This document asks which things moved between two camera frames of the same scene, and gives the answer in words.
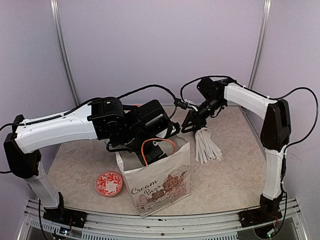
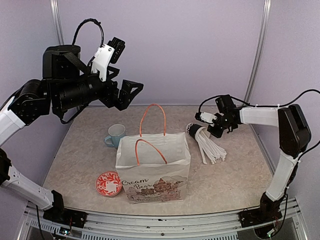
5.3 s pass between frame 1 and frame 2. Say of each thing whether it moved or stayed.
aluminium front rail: stayed
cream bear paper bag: moved
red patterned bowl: stayed
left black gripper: moved
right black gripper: moved
